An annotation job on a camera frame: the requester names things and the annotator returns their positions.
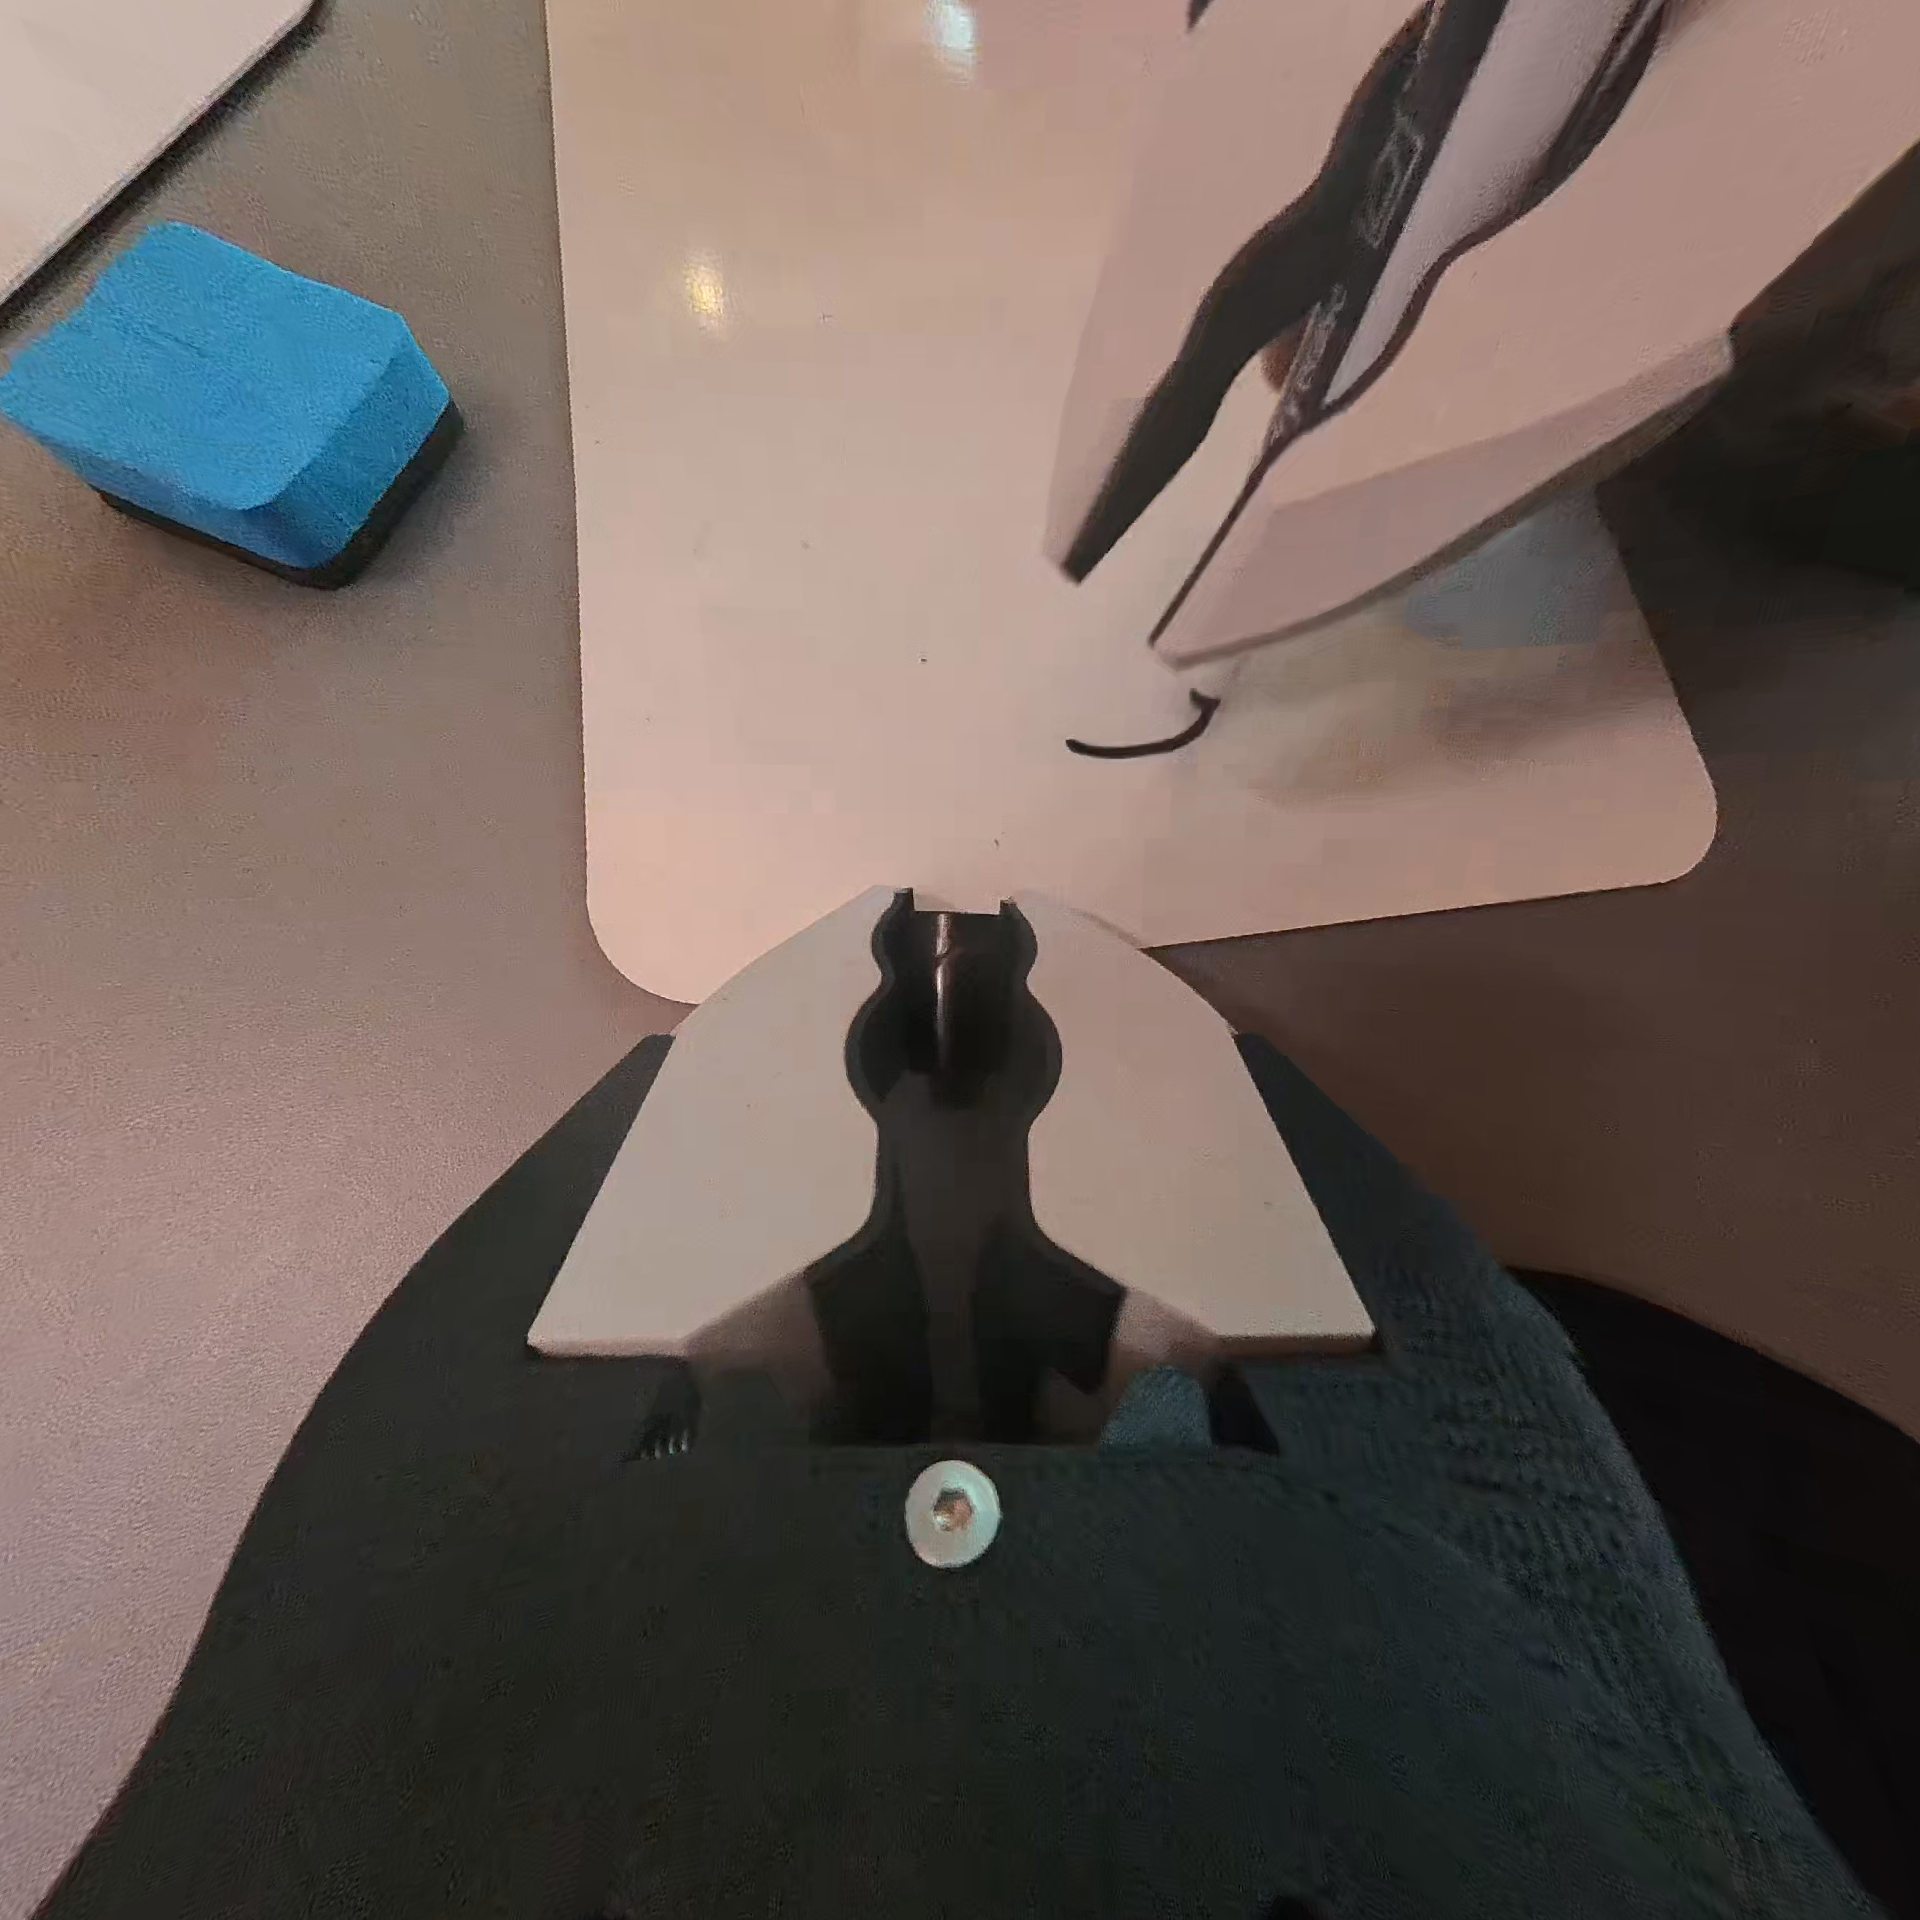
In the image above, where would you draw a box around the white table sign stand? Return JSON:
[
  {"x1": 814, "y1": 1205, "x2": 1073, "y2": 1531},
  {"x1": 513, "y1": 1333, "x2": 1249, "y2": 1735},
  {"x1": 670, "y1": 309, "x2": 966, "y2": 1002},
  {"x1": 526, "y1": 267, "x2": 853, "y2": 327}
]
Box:
[{"x1": 0, "y1": 0, "x2": 318, "y2": 302}]

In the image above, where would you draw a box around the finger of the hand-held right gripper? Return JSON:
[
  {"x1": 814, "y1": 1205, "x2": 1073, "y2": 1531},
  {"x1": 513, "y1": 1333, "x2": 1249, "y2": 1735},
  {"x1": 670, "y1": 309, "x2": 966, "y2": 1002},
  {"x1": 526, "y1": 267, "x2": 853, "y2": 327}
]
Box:
[
  {"x1": 1150, "y1": 0, "x2": 1920, "y2": 671},
  {"x1": 1051, "y1": 0, "x2": 1435, "y2": 580}
]

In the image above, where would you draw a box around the black whiteboard marker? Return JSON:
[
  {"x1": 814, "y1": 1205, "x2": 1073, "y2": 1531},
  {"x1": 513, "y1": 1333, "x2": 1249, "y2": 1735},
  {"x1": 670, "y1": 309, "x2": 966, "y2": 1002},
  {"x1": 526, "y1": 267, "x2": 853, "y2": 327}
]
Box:
[{"x1": 1180, "y1": 0, "x2": 1593, "y2": 731}]

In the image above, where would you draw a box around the black marker cap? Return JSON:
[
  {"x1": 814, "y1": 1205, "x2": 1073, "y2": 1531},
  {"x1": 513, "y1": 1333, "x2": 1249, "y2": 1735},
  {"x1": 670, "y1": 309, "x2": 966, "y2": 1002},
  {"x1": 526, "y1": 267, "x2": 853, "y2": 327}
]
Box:
[{"x1": 925, "y1": 907, "x2": 994, "y2": 1087}]

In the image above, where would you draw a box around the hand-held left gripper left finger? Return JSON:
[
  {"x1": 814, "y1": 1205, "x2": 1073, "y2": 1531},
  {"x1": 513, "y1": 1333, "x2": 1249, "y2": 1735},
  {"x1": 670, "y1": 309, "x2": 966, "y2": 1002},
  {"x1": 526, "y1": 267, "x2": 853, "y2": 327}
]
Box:
[{"x1": 532, "y1": 886, "x2": 963, "y2": 1431}]

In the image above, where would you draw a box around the white whiteboard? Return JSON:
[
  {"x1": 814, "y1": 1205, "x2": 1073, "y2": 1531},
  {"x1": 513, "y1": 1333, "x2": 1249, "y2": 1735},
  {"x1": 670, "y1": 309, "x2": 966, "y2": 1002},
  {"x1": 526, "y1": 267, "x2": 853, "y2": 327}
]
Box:
[{"x1": 547, "y1": 0, "x2": 1720, "y2": 1007}]

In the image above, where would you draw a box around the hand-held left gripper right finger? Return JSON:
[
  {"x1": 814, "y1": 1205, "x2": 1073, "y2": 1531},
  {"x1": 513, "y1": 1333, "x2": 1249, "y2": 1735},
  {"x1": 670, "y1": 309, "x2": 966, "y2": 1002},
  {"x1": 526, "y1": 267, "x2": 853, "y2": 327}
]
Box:
[{"x1": 966, "y1": 891, "x2": 1377, "y2": 1421}]

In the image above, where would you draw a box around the blue whiteboard eraser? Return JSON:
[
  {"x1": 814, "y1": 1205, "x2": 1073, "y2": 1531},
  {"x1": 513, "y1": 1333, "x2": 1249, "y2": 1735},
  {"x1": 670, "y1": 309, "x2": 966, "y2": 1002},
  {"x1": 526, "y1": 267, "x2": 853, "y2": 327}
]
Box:
[{"x1": 0, "y1": 220, "x2": 465, "y2": 588}]

